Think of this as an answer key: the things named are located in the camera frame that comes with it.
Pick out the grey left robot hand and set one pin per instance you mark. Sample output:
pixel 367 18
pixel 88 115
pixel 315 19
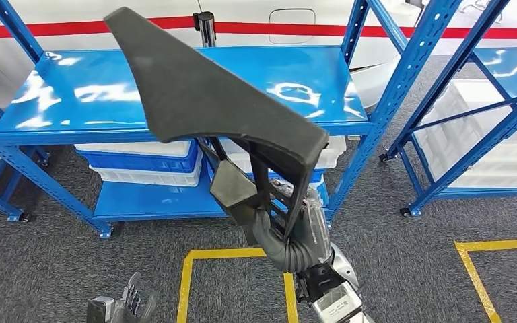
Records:
pixel 133 307

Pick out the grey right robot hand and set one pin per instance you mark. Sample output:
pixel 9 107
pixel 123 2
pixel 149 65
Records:
pixel 316 232

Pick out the black plastic bracket part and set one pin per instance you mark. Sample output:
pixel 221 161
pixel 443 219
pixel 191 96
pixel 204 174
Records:
pixel 187 89

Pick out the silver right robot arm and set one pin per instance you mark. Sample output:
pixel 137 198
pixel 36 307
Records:
pixel 345 267

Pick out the red barrier belt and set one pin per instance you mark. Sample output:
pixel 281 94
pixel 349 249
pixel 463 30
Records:
pixel 40 29
pixel 285 30

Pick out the white fuel filler flap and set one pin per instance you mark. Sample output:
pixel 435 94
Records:
pixel 292 18

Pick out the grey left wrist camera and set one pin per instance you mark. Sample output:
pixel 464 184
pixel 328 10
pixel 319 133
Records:
pixel 101 311

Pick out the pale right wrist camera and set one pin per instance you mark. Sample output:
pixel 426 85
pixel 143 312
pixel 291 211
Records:
pixel 336 305

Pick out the black stanchion post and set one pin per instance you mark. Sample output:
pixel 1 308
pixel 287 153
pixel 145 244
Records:
pixel 205 29

